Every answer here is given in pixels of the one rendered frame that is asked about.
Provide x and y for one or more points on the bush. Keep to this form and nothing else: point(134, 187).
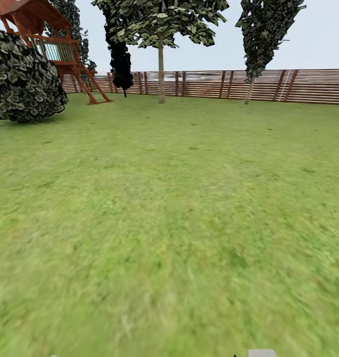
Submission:
point(30, 85)

